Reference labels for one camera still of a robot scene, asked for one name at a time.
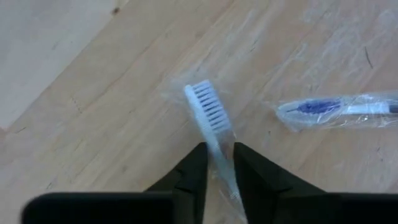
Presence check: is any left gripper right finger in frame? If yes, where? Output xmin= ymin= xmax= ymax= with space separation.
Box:
xmin=233 ymin=142 xmax=326 ymax=224

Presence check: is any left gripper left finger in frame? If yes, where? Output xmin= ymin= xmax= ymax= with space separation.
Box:
xmin=144 ymin=142 xmax=208 ymax=224

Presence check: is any purple white toothbrush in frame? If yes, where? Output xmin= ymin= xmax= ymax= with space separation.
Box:
xmin=264 ymin=90 xmax=398 ymax=131
xmin=161 ymin=79 xmax=249 ymax=224

